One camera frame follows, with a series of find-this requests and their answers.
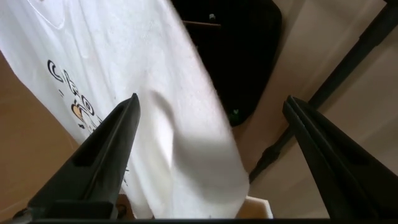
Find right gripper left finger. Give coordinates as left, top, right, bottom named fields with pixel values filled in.
left=27, top=93, right=141, bottom=219

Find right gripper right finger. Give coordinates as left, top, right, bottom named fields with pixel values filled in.
left=282, top=95, right=398, bottom=219

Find white t-shirt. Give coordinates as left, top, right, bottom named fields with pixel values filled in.
left=0, top=0, right=251, bottom=220

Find black shorts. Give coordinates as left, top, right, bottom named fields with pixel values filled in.
left=170, top=0, right=283, bottom=128

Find pink clothes hanger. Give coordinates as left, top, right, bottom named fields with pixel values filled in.
left=182, top=19, right=223, bottom=30

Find black clothes rack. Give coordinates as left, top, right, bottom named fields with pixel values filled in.
left=248, top=0, right=398, bottom=184

